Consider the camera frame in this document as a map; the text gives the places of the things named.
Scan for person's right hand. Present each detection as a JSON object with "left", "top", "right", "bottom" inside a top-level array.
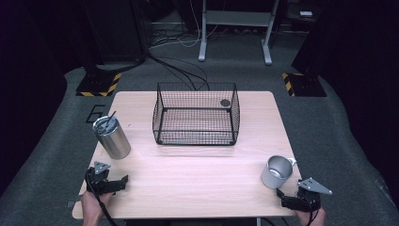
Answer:
[{"left": 295, "top": 206, "right": 327, "bottom": 226}]

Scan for white floor cable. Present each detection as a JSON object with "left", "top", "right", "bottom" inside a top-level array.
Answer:
[{"left": 150, "top": 0, "right": 220, "bottom": 49}]

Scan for black floor cables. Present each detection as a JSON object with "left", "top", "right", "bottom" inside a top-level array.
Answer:
[{"left": 146, "top": 51, "right": 211, "bottom": 92}]

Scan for steel mug with handle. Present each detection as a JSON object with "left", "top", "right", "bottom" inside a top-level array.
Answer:
[{"left": 260, "top": 154, "right": 297, "bottom": 189}]

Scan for white metal stand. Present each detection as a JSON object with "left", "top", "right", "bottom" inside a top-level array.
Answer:
[{"left": 198, "top": 0, "right": 280, "bottom": 66}]

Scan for black wire mesh basket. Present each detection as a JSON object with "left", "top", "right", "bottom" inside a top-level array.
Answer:
[{"left": 152, "top": 82, "right": 241, "bottom": 146}]

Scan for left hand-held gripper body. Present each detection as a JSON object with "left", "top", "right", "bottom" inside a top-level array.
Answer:
[{"left": 85, "top": 160, "right": 112, "bottom": 196}]

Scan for person's left hand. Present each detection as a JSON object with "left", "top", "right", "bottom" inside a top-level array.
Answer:
[{"left": 80, "top": 189, "right": 115, "bottom": 226}]

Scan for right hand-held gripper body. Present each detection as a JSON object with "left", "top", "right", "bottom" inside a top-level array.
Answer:
[{"left": 294, "top": 176, "right": 333, "bottom": 212}]

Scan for black cabinet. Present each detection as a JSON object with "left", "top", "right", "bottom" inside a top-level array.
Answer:
[{"left": 80, "top": 0, "right": 149, "bottom": 65}]

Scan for dark drinking straw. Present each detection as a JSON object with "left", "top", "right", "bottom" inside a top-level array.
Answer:
[{"left": 104, "top": 110, "right": 118, "bottom": 128}]

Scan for tall steel tumbler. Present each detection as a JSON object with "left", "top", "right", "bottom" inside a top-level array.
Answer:
[{"left": 91, "top": 115, "right": 132, "bottom": 160}]

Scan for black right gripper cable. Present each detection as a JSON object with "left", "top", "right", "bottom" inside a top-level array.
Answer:
[{"left": 308, "top": 210, "right": 320, "bottom": 226}]

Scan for black base with yellow stripes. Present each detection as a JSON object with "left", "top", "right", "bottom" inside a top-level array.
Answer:
[
  {"left": 75, "top": 72, "right": 122, "bottom": 98},
  {"left": 280, "top": 72, "right": 327, "bottom": 98}
]

